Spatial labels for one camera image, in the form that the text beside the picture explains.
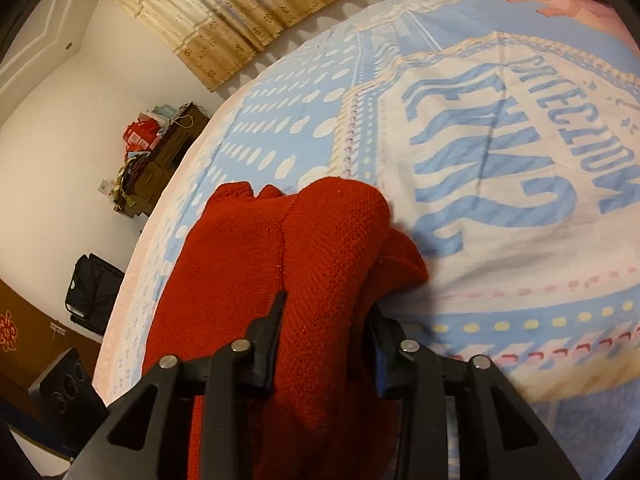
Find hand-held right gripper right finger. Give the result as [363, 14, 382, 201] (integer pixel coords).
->
[367, 305, 582, 480]

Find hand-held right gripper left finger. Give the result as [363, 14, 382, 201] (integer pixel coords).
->
[65, 290, 289, 480]

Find red knitted sweater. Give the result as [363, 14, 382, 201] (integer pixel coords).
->
[141, 177, 430, 480]

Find black bag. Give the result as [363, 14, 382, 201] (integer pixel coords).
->
[64, 253, 126, 337]

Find black speaker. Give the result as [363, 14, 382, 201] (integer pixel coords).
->
[27, 347, 111, 462]

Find brown wooden desk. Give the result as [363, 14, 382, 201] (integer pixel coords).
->
[115, 102, 211, 218]

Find colourful striped cloth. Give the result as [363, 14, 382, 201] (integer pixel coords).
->
[112, 156, 147, 212]

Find bed with dotted sheet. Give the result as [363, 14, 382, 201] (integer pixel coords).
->
[92, 0, 640, 480]

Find brown wooden door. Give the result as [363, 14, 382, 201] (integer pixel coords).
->
[0, 279, 104, 413]

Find red gift bag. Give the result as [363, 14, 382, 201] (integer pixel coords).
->
[122, 118, 159, 152]

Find red knot ornament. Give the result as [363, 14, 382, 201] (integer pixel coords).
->
[0, 310, 22, 354]

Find beige window curtain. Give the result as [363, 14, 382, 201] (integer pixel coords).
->
[100, 0, 356, 93]

